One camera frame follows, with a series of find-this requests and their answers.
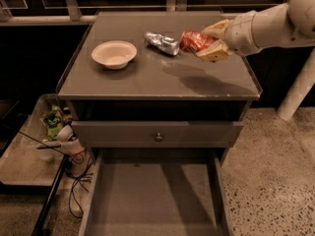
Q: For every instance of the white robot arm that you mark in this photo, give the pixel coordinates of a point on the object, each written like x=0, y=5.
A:
x=287, y=25

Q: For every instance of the grey top drawer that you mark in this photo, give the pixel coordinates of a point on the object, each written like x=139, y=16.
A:
x=141, y=134

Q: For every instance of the metal drawer knob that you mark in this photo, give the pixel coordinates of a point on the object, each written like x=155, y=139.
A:
x=158, y=137

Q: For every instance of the red coke can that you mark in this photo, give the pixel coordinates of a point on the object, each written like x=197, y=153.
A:
x=193, y=42

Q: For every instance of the open grey middle drawer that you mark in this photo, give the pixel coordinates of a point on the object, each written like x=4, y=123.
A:
x=156, y=192

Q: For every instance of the white cup in bin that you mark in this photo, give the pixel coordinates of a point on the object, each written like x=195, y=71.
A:
x=66, y=134

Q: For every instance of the silver crushed can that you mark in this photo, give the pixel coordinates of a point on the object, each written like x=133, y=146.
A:
x=162, y=42

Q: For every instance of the white paper bowl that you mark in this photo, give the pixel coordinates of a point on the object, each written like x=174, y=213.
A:
x=115, y=54

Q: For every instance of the white support pole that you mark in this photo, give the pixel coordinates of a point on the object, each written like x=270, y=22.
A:
x=303, y=84

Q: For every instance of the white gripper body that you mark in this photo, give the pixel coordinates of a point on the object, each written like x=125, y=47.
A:
x=240, y=33

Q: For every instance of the grey drawer cabinet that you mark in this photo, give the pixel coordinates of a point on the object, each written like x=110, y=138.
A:
x=156, y=87

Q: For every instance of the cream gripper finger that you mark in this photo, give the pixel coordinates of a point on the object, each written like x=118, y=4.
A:
x=217, y=51
x=217, y=30

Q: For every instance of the green snack bag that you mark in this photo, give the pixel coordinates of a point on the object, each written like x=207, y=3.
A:
x=53, y=122

